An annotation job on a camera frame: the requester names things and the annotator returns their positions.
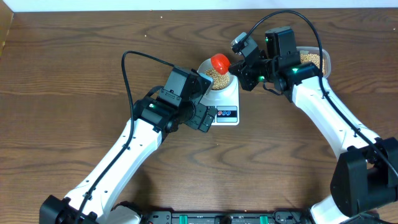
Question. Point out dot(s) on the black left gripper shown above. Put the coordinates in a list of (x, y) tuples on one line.
[(199, 111)]

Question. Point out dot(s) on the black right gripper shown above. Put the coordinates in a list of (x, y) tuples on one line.
[(244, 74)]

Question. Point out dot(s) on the red measuring scoop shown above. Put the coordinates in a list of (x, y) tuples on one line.
[(220, 63)]

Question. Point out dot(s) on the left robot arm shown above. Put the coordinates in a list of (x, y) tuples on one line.
[(94, 199)]

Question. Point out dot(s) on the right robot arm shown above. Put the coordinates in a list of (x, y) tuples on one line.
[(365, 175)]

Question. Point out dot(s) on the white digital kitchen scale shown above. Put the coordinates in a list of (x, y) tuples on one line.
[(225, 100)]

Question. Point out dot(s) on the white bowl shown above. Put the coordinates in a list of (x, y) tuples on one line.
[(219, 79)]

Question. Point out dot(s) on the clear plastic soybean container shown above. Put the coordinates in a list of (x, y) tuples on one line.
[(312, 54)]

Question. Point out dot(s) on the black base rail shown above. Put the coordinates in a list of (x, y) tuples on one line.
[(224, 217)]

